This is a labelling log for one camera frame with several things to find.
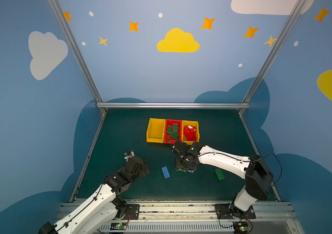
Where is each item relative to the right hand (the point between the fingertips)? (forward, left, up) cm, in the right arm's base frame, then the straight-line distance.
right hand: (180, 166), depth 83 cm
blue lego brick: (-1, +9, -10) cm, 13 cm away
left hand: (-2, +21, +1) cm, 21 cm away
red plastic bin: (+28, +5, -4) cm, 29 cm away
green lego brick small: (+26, +5, -6) cm, 27 cm away
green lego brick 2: (+31, +8, -6) cm, 33 cm away
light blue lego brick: (0, -7, -7) cm, 10 cm away
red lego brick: (+26, -7, -4) cm, 27 cm away
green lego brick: (+32, +4, -5) cm, 32 cm away
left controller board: (-30, +30, -7) cm, 43 cm away
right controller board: (-27, -31, -9) cm, 42 cm away
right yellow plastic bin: (+33, -9, -1) cm, 35 cm away
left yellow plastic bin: (+29, +18, -7) cm, 35 cm away
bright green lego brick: (-5, +1, +6) cm, 8 cm away
